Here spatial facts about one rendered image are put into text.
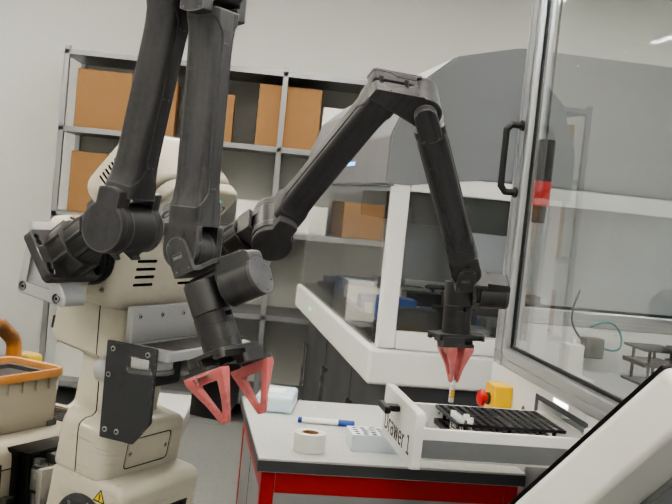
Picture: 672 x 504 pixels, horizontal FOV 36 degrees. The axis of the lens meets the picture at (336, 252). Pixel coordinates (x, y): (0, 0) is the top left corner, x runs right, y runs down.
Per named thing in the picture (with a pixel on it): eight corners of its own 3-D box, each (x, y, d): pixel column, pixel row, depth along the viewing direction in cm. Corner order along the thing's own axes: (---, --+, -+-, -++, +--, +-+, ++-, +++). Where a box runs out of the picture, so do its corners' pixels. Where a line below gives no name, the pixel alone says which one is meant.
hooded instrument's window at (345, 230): (372, 346, 287) (389, 186, 285) (300, 284, 463) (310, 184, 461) (746, 375, 305) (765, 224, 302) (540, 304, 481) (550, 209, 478)
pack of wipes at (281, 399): (291, 415, 255) (293, 397, 255) (253, 411, 255) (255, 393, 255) (297, 403, 270) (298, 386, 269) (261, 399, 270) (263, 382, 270)
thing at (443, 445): (418, 460, 193) (422, 429, 192) (391, 428, 218) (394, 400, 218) (617, 472, 199) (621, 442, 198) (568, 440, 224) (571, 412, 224)
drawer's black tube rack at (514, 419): (454, 456, 198) (457, 423, 197) (432, 434, 215) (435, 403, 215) (562, 462, 201) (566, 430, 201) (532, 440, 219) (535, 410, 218)
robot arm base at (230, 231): (222, 237, 204) (187, 236, 193) (252, 216, 201) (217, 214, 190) (241, 276, 202) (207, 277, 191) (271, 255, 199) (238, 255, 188)
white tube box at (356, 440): (350, 451, 224) (352, 434, 224) (344, 441, 233) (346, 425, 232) (405, 454, 226) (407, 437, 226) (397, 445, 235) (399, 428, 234)
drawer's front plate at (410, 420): (410, 470, 191) (416, 412, 190) (380, 432, 219) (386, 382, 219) (419, 471, 191) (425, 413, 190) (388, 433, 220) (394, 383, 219)
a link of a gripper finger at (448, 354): (479, 385, 203) (482, 338, 203) (445, 384, 201) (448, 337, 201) (467, 379, 210) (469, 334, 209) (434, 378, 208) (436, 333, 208)
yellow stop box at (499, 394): (489, 416, 238) (492, 386, 238) (480, 409, 245) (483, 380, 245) (510, 417, 239) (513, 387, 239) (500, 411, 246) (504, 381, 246)
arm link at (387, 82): (381, 45, 175) (384, 74, 167) (443, 84, 180) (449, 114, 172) (244, 217, 198) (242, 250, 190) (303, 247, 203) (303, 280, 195)
